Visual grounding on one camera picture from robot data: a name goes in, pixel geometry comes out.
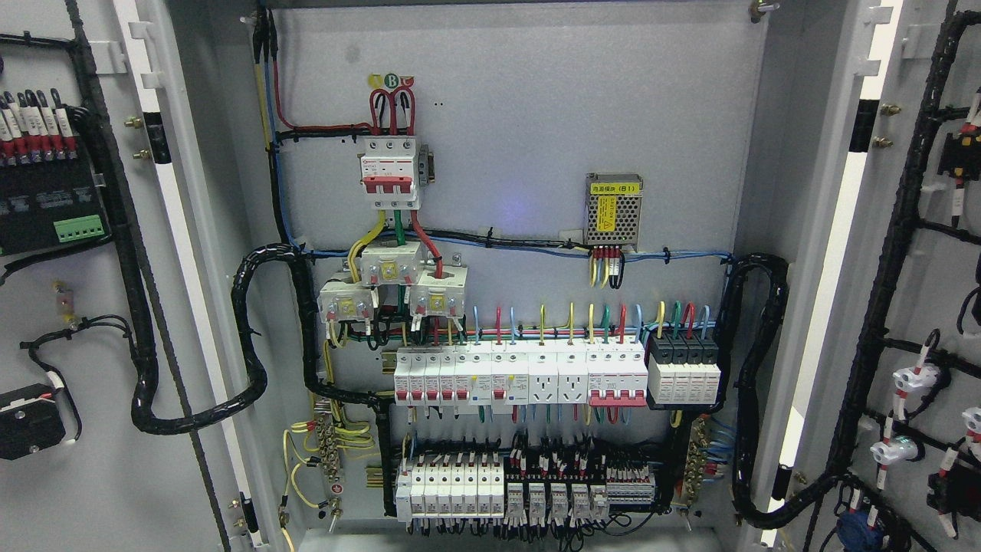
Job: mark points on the black digital power meter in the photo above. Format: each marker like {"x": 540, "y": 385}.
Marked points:
{"x": 48, "y": 204}

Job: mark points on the lower relay terminal row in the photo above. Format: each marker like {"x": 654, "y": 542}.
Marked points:
{"x": 520, "y": 493}

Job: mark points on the white rotary selector switch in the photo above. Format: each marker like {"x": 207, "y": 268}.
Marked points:
{"x": 30, "y": 421}

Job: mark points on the metal mesh power supply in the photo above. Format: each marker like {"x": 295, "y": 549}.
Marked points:
{"x": 613, "y": 209}

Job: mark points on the white socket breaker row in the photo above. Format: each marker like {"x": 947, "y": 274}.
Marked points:
{"x": 468, "y": 375}

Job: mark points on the red three pole main breaker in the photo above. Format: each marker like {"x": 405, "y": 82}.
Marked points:
{"x": 394, "y": 169}

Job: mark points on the grey cabinet door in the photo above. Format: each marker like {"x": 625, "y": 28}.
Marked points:
{"x": 117, "y": 488}
{"x": 867, "y": 379}

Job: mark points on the white current transformers cluster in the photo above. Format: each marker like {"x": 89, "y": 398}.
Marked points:
{"x": 385, "y": 269}

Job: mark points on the black white surge protector block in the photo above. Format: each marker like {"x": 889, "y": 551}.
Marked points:
{"x": 682, "y": 373}

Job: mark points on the grey cabinet body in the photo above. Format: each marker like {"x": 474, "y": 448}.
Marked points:
{"x": 740, "y": 131}

